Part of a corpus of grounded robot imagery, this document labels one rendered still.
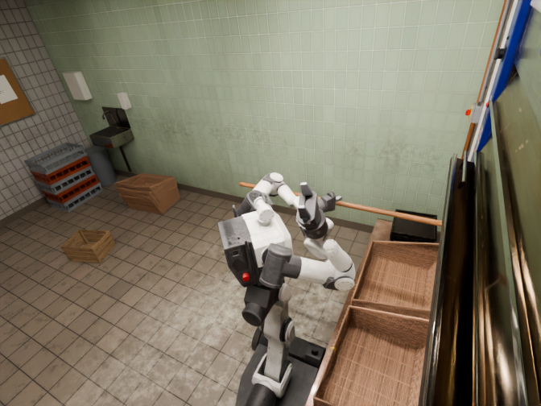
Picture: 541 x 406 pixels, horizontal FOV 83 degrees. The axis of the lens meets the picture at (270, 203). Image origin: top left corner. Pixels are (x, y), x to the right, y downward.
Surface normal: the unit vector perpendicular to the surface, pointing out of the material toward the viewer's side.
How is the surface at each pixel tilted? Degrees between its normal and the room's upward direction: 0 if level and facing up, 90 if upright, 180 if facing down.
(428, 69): 90
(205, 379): 0
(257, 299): 45
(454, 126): 90
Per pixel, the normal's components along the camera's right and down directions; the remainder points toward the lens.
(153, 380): -0.10, -0.82
